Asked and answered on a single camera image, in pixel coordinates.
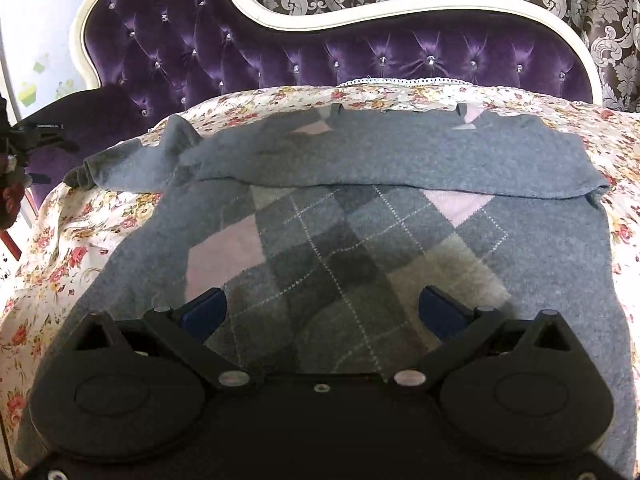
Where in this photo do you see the green wall sticker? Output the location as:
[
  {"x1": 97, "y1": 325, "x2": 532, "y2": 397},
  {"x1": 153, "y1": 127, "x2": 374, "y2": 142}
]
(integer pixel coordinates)
[{"x1": 19, "y1": 60, "x2": 76, "y2": 107}]

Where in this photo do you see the floral printed blanket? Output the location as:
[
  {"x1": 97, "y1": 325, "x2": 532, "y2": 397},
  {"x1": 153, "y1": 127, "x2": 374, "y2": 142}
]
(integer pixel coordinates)
[{"x1": 0, "y1": 80, "x2": 640, "y2": 476}]

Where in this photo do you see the grey argyle knit sweater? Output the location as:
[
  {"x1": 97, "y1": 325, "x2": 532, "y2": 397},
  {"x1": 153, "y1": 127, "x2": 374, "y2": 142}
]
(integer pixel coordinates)
[{"x1": 15, "y1": 105, "x2": 640, "y2": 478}]

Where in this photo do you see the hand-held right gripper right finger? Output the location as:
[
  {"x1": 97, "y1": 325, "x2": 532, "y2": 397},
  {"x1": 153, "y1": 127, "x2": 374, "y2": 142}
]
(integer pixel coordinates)
[{"x1": 392, "y1": 285, "x2": 576, "y2": 391}]

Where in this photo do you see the purple tufted headboard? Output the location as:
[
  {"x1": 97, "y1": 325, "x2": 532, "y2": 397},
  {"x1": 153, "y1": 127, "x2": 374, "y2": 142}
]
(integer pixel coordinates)
[{"x1": 10, "y1": 0, "x2": 604, "y2": 211}]

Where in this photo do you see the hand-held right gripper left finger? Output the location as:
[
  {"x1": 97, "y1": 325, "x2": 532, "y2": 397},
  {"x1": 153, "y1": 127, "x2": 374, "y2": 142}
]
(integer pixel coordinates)
[{"x1": 67, "y1": 287, "x2": 252, "y2": 391}]

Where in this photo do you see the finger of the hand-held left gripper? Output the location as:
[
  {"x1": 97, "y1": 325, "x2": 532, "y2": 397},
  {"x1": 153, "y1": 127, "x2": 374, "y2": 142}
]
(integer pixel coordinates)
[{"x1": 15, "y1": 121, "x2": 81, "y2": 156}]

